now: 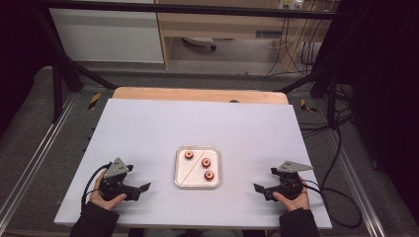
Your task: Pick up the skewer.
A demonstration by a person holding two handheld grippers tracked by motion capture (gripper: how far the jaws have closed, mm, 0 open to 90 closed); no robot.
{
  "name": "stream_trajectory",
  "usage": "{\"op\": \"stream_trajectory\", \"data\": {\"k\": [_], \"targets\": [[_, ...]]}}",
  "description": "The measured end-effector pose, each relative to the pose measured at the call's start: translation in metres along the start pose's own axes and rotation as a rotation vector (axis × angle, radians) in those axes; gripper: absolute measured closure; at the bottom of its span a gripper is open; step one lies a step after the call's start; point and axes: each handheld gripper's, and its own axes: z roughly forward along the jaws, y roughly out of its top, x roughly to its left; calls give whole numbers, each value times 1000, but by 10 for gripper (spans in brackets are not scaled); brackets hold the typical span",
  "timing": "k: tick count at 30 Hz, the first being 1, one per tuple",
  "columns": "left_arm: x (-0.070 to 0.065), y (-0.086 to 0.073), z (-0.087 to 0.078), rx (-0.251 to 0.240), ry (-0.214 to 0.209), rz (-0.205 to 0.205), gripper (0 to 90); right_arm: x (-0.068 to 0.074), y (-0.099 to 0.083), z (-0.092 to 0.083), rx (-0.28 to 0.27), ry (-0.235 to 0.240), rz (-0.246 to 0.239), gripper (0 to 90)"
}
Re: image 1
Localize white power strip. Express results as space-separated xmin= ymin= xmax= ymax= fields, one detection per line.
xmin=278 ymin=0 xmax=304 ymax=10

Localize black floor cable bundle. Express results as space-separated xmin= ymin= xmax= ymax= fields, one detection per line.
xmin=297 ymin=85 xmax=354 ymax=139

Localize black floor cable loop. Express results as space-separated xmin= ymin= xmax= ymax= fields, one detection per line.
xmin=320 ymin=108 xmax=364 ymax=229

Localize person's left hand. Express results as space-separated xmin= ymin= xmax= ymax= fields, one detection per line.
xmin=89 ymin=171 xmax=127 ymax=211

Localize wooden table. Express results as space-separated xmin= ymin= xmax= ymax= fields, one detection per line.
xmin=112 ymin=86 xmax=290 ymax=106

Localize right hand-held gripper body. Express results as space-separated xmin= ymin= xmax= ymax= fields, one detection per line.
xmin=270 ymin=160 xmax=314 ymax=200

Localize square metal tray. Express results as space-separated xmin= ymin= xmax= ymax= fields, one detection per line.
xmin=173 ymin=145 xmax=221 ymax=189

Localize black metal frame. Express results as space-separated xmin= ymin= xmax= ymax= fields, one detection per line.
xmin=31 ymin=0 xmax=354 ymax=129

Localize thin wooden skewer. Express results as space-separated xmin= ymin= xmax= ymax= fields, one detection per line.
xmin=181 ymin=149 xmax=207 ymax=186

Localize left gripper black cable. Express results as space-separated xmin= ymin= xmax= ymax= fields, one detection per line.
xmin=80 ymin=162 xmax=113 ymax=211

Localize aluminium floor rail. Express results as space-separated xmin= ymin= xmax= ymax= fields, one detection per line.
xmin=324 ymin=127 xmax=386 ymax=237
xmin=0 ymin=93 xmax=80 ymax=225

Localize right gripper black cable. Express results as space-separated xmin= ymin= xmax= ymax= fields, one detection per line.
xmin=300 ymin=179 xmax=332 ymax=211

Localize black curtain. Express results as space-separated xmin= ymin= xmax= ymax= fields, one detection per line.
xmin=312 ymin=0 xmax=419 ymax=225
xmin=0 ymin=0 xmax=57 ymax=132

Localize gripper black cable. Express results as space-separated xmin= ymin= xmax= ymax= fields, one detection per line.
xmin=300 ymin=179 xmax=332 ymax=211
xmin=80 ymin=162 xmax=113 ymax=211

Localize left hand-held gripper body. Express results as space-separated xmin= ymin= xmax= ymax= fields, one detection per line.
xmin=98 ymin=157 xmax=140 ymax=200

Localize person's right hand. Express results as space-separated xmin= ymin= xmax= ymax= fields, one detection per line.
xmin=272 ymin=176 xmax=310 ymax=212

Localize hanging black cables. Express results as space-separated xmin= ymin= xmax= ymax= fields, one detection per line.
xmin=265 ymin=16 xmax=327 ymax=78

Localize light wooden desk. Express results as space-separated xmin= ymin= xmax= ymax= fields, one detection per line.
xmin=154 ymin=0 xmax=340 ymax=72

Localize white cabinet panel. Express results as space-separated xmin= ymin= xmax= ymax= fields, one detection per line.
xmin=48 ymin=8 xmax=165 ymax=64

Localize yellow black tape strip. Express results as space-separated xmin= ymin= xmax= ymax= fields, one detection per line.
xmin=87 ymin=93 xmax=102 ymax=112
xmin=299 ymin=98 xmax=318 ymax=114

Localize office chair base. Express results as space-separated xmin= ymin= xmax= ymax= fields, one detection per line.
xmin=182 ymin=36 xmax=218 ymax=52

